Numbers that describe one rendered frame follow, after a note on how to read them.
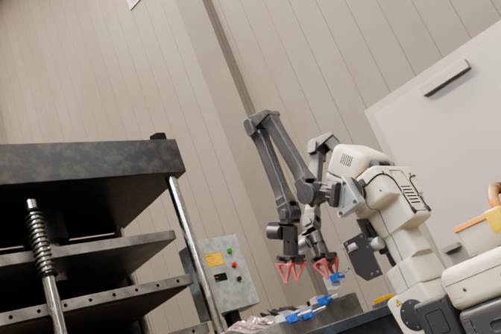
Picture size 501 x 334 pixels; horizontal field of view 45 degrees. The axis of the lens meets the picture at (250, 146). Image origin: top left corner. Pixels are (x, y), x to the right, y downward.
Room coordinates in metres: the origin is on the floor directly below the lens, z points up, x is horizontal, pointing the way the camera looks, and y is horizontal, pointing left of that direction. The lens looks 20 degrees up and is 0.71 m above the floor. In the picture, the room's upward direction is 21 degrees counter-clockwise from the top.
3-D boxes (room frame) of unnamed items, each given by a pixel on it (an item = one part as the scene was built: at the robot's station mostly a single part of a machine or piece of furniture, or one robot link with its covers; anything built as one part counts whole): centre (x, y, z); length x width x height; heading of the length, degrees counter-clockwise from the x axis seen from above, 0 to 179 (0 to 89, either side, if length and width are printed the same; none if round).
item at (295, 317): (2.13, 0.06, 0.85); 0.13 x 0.05 x 0.05; 61
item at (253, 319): (2.31, 0.27, 0.90); 0.26 x 0.18 x 0.08; 61
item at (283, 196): (2.20, -0.05, 1.40); 0.11 x 0.06 x 0.43; 142
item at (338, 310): (2.61, 0.08, 0.87); 0.50 x 0.26 x 0.14; 44
